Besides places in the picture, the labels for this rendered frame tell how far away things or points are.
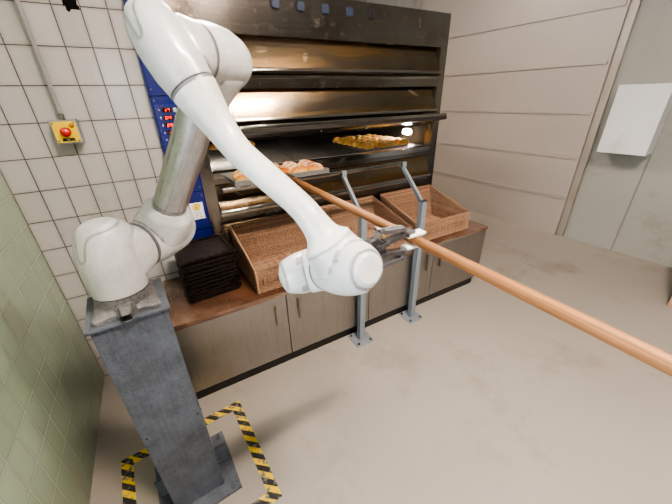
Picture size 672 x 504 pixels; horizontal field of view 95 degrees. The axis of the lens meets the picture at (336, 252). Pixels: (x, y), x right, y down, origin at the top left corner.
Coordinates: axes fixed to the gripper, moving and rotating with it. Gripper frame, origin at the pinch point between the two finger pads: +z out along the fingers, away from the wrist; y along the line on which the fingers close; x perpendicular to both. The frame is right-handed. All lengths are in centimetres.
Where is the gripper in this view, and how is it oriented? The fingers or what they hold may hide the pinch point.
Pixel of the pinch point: (413, 239)
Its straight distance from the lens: 93.7
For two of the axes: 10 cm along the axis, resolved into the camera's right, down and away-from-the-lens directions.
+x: 5.1, 3.8, -7.7
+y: 0.2, 8.9, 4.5
